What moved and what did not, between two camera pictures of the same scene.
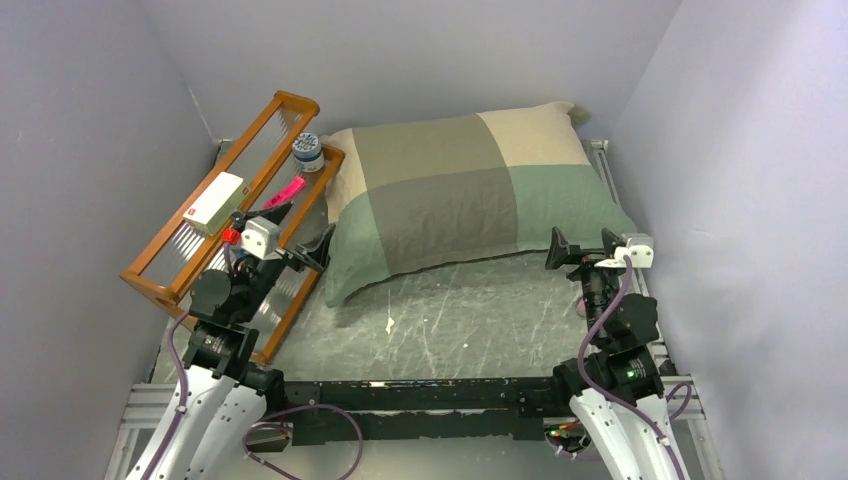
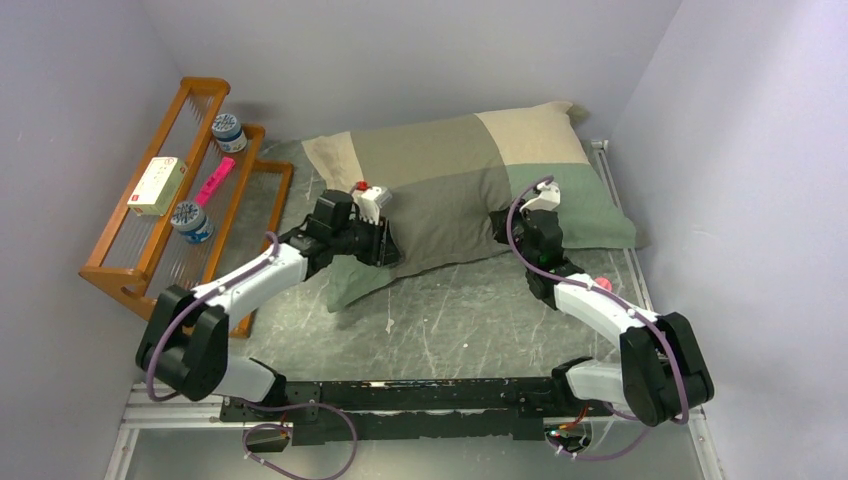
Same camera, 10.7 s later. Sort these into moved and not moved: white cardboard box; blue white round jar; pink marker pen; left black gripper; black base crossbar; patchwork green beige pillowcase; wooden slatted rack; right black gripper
Moved: right black gripper; pink marker pen; white cardboard box; left black gripper; blue white round jar; wooden slatted rack
Not moved: patchwork green beige pillowcase; black base crossbar
